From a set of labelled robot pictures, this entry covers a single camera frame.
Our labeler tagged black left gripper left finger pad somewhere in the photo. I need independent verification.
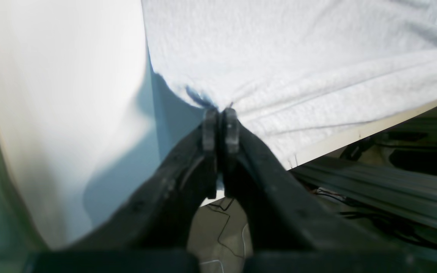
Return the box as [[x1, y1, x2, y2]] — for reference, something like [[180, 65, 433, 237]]
[[68, 110, 219, 251]]

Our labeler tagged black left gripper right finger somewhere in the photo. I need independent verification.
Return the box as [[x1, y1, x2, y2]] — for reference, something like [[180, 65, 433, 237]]
[[222, 108, 386, 251]]

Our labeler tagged grey t-shirt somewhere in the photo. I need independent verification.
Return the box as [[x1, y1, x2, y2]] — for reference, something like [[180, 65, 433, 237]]
[[142, 0, 437, 168]]

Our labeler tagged grey aluminium frame rail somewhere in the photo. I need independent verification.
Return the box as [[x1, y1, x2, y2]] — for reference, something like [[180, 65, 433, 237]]
[[292, 157, 437, 228]]

